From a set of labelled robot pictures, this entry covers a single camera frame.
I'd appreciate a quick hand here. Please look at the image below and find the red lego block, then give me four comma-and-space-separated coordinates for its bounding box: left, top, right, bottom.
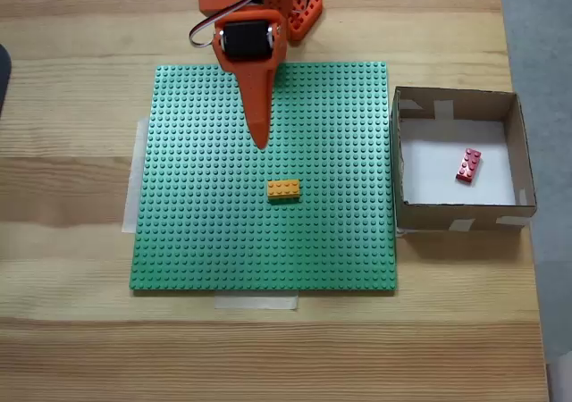
454, 147, 484, 185

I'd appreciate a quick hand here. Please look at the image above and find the yellow lego block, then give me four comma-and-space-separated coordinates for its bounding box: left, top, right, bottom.
266, 179, 302, 204

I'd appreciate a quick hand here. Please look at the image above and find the green lego baseplate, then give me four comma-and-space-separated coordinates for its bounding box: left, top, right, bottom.
129, 61, 399, 295

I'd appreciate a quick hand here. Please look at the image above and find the open cardboard box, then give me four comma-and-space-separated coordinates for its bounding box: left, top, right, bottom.
391, 85, 538, 233

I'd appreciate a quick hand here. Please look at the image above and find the wide masking tape strip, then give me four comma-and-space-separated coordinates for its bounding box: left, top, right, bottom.
122, 116, 151, 234

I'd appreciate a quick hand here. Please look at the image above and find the white paper sheet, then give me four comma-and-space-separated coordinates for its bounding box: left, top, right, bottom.
399, 118, 517, 205

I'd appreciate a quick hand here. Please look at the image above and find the black rounded object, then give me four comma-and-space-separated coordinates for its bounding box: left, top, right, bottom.
0, 43, 13, 120

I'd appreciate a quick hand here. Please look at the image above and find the gripper servo cable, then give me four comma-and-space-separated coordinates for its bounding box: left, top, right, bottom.
188, 0, 281, 48

